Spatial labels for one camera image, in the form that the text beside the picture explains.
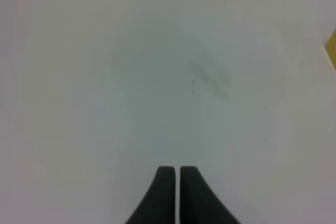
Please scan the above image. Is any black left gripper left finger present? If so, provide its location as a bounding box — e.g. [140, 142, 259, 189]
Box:
[127, 166, 175, 224]

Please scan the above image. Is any yellow block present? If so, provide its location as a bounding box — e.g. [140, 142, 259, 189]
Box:
[325, 30, 336, 69]

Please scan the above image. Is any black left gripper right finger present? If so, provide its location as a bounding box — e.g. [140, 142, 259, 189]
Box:
[180, 166, 239, 224]

